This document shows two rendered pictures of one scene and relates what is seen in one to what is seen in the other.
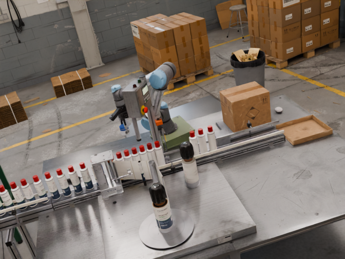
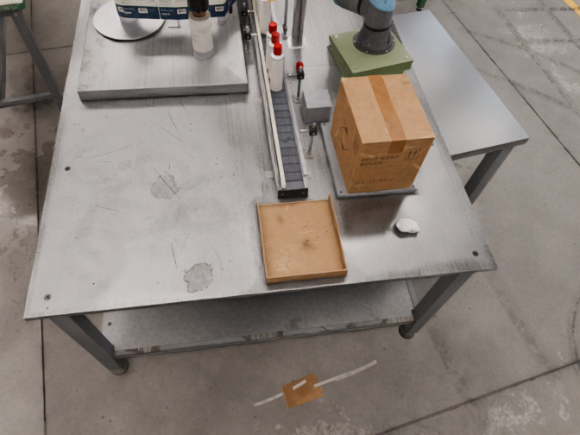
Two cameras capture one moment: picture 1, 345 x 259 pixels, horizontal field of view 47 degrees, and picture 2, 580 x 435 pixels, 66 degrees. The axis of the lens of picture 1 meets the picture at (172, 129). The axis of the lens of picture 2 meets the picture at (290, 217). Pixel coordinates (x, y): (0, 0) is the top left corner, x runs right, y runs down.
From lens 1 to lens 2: 2.89 m
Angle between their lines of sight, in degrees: 64
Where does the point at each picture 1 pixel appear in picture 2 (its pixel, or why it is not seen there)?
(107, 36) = not seen: outside the picture
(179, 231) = (113, 26)
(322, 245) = not seen: hidden behind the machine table
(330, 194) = (95, 200)
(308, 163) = (189, 205)
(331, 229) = (203, 311)
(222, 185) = (181, 78)
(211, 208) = (137, 60)
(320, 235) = not seen: hidden behind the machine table
